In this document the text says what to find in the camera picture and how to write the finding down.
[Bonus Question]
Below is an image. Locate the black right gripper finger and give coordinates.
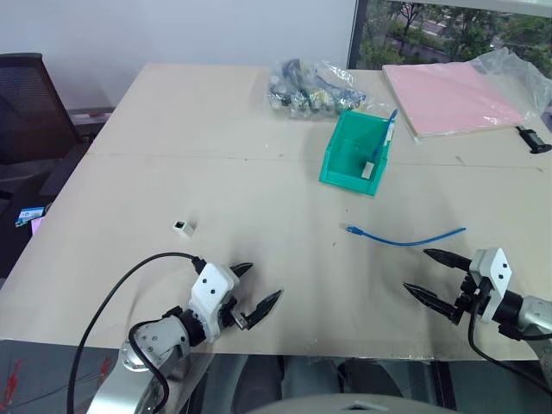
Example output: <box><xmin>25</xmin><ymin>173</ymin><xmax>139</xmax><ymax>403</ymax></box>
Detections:
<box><xmin>423</xmin><ymin>248</ymin><xmax>473</xmax><ymax>273</ymax></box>
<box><xmin>402</xmin><ymin>282</ymin><xmax>462</xmax><ymax>323</ymax></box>

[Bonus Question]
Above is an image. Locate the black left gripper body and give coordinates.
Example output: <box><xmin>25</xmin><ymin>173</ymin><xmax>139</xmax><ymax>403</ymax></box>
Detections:
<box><xmin>216</xmin><ymin>296</ymin><xmax>252</xmax><ymax>332</ymax></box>

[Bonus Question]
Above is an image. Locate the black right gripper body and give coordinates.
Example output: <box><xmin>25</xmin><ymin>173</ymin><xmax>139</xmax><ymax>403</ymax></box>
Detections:
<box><xmin>454</xmin><ymin>272</ymin><xmax>492</xmax><ymax>323</ymax></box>

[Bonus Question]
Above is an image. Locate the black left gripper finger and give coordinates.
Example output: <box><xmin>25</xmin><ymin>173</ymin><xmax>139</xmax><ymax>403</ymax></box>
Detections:
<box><xmin>242</xmin><ymin>289</ymin><xmax>283</xmax><ymax>332</ymax></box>
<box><xmin>228</xmin><ymin>261</ymin><xmax>254</xmax><ymax>280</ymax></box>

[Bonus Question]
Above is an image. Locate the grey rounded robot torso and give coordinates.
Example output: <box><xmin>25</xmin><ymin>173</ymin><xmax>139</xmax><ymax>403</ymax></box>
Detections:
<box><xmin>244</xmin><ymin>391</ymin><xmax>437</xmax><ymax>414</ymax></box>

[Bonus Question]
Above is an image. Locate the green plastic bin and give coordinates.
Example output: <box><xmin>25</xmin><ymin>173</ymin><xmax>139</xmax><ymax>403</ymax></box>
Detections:
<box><xmin>318</xmin><ymin>109</ymin><xmax>401</xmax><ymax>198</ymax></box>

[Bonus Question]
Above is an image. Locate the pink sheet stack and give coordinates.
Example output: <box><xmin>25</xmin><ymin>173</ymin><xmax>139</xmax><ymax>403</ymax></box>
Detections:
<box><xmin>382</xmin><ymin>60</ymin><xmax>541</xmax><ymax>145</ymax></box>

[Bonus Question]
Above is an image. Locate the empty clear plastic bag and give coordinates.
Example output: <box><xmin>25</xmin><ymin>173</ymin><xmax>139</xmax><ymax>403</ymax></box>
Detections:
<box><xmin>468</xmin><ymin>47</ymin><xmax>552</xmax><ymax>127</ymax></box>

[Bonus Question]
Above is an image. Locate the grey low shelf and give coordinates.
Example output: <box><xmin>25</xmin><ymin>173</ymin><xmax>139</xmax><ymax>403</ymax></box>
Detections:
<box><xmin>67</xmin><ymin>106</ymin><xmax>116</xmax><ymax>144</ymax></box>

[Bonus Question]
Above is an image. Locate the blue and white card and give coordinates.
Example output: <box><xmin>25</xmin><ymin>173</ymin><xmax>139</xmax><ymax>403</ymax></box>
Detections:
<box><xmin>14</xmin><ymin>206</ymin><xmax>47</xmax><ymax>228</ymax></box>

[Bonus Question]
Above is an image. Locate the black office chair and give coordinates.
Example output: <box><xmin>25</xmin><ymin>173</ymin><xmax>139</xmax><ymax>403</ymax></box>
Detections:
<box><xmin>0</xmin><ymin>53</ymin><xmax>84</xmax><ymax>204</ymax></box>

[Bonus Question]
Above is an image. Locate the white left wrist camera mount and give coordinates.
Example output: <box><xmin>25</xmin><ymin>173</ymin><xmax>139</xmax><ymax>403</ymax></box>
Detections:
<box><xmin>188</xmin><ymin>263</ymin><xmax>242</xmax><ymax>344</ymax></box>

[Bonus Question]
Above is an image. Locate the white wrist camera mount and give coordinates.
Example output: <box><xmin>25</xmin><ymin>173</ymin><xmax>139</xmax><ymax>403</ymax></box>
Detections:
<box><xmin>468</xmin><ymin>248</ymin><xmax>514</xmax><ymax>325</ymax></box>
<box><xmin>188</xmin><ymin>263</ymin><xmax>242</xmax><ymax>344</ymax></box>

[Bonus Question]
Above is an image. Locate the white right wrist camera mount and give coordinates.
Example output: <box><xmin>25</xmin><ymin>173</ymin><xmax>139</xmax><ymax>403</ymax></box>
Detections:
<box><xmin>468</xmin><ymin>248</ymin><xmax>514</xmax><ymax>325</ymax></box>

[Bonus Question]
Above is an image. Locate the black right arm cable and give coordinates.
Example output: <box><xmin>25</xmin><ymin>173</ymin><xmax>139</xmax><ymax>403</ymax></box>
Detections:
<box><xmin>467</xmin><ymin>297</ymin><xmax>552</xmax><ymax>384</ymax></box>

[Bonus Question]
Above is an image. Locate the long blue Ethernet cable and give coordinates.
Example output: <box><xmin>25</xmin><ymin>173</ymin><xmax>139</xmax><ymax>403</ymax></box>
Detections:
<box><xmin>346</xmin><ymin>223</ymin><xmax>467</xmax><ymax>248</ymax></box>

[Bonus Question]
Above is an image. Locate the short black left arm cable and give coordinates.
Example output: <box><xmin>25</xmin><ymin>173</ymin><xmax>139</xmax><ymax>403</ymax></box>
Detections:
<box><xmin>130</xmin><ymin>320</ymin><xmax>170</xmax><ymax>414</ymax></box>

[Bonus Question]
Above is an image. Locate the clear bag of parts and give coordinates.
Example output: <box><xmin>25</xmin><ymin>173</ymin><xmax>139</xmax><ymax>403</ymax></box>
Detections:
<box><xmin>264</xmin><ymin>58</ymin><xmax>371</xmax><ymax>122</ymax></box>

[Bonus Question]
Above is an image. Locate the dark window frame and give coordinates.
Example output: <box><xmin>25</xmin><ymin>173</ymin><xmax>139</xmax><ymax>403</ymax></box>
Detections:
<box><xmin>347</xmin><ymin>0</ymin><xmax>371</xmax><ymax>70</ymax></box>

